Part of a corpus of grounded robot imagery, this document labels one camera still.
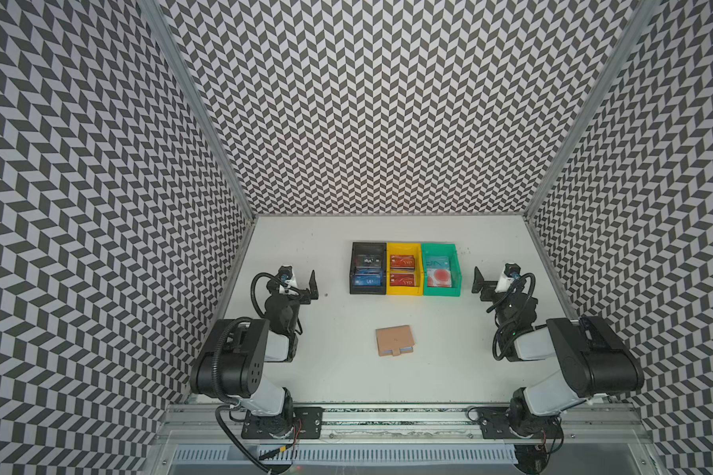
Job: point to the aluminium mounting rail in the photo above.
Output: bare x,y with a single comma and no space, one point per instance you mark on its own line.
417,423

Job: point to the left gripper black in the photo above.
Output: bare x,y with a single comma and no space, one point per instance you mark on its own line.
305,295

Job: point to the teal card in green bin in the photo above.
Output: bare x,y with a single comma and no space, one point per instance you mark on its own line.
438,262

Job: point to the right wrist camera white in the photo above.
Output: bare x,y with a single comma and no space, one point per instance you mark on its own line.
511,272

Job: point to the dark card in black bin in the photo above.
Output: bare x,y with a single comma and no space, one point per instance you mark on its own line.
368,260

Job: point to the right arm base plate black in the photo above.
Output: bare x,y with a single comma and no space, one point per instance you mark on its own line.
498,422

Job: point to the tan leather card holder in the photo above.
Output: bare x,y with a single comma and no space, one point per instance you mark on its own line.
395,341

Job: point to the green plastic bin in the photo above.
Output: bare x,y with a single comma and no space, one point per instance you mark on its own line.
450,250

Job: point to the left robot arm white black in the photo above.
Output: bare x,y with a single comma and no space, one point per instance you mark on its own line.
231,365

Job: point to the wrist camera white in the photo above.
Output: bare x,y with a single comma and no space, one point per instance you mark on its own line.
511,272
286,272

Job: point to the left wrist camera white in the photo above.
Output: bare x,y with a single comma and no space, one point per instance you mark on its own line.
286,272

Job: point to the red circle card green bin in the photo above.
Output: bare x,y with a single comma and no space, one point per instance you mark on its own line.
439,278

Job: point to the yellow plastic bin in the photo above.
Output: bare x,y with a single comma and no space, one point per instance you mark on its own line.
406,249

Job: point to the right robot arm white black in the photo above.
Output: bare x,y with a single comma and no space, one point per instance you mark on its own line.
593,360

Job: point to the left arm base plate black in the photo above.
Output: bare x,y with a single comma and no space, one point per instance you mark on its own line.
306,422

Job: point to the red card in yellow bin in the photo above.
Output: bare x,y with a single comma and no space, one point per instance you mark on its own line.
402,262

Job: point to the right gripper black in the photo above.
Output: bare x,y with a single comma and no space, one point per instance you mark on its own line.
488,286

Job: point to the black plastic bin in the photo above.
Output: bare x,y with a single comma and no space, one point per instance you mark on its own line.
368,247

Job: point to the blue card in black bin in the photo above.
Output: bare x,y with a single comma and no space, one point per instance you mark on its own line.
368,278

